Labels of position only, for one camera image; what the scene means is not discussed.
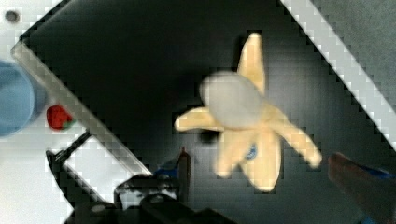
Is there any black and silver toaster oven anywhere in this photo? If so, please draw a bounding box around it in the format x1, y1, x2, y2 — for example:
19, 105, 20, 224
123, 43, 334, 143
12, 0, 395, 224

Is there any blue bowl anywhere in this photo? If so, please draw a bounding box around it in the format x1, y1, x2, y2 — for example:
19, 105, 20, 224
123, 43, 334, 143
0, 61, 47, 137

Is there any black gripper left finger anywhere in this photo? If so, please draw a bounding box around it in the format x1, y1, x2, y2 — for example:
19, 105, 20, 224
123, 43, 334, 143
64, 149, 237, 224

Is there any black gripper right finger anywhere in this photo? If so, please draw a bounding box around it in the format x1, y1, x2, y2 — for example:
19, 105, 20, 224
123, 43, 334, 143
328, 153, 396, 224

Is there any red plush strawberry near oven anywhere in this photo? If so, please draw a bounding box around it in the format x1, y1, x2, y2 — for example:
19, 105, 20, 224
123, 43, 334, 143
46, 105, 75, 131

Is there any plush peeled banana toy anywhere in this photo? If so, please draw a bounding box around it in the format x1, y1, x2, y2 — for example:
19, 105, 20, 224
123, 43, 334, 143
175, 33, 322, 192

